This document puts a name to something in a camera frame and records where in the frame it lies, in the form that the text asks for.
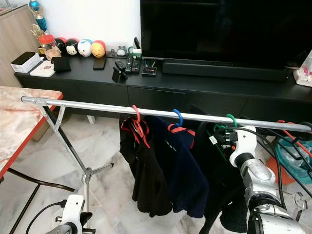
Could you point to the floral tissue pack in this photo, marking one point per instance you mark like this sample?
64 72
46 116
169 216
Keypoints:
304 73

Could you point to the metal clothes rack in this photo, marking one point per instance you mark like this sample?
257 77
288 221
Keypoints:
102 107

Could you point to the white box black lid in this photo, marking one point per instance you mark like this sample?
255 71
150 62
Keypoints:
25 63

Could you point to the white blue round plush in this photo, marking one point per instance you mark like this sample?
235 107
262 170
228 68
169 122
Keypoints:
84 48

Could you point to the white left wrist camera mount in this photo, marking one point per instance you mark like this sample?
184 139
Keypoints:
73 209

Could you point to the blue gold trophy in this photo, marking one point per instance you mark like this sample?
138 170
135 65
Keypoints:
40 22

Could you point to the black pouch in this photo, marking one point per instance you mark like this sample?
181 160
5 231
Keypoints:
61 64

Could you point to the light wooden cabinet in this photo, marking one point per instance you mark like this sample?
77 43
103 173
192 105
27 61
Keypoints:
14 44

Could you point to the flat white box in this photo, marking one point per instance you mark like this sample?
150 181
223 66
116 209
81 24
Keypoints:
42 69

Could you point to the black television console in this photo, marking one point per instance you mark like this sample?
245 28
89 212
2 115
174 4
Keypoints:
102 87

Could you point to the black polo shirt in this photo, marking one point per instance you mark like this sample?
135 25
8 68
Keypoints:
219 180

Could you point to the navy shirt red collar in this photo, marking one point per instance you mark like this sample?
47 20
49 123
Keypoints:
185 170

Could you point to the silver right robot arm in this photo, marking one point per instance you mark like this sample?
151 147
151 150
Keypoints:
263 180

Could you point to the red plastic hanger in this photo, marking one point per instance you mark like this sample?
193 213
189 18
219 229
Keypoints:
138 117
282 122

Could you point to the black flat television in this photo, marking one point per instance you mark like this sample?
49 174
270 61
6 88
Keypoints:
219 29

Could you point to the yellow round plush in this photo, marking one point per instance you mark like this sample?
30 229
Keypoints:
98 49

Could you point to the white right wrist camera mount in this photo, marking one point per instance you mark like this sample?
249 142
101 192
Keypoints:
246 141

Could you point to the red black round plush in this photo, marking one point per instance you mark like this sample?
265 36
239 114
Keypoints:
61 46

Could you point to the green plastic hanger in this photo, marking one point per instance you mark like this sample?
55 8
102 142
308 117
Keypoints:
233 119

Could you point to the black angled stand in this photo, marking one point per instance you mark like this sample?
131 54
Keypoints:
119 72

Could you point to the remote control holder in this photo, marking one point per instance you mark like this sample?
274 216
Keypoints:
133 62

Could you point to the small black box device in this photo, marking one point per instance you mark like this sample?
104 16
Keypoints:
149 71

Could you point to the red bin teal liner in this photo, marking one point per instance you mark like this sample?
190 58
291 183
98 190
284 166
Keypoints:
297 156

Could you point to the marble folding table red edge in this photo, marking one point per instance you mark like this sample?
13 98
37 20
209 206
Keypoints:
19 126

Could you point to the black white round plush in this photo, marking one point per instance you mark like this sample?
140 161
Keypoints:
72 48

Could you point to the small grey figurine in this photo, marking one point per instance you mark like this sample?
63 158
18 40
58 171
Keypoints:
121 51

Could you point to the blue plastic hanger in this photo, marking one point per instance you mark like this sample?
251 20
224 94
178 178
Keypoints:
180 117

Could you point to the black phone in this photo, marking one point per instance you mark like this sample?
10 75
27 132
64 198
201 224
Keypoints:
99 63

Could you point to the black jacket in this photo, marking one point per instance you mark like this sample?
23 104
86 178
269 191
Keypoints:
146 175

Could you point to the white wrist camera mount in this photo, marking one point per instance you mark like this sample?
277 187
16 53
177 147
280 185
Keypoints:
246 141
73 209

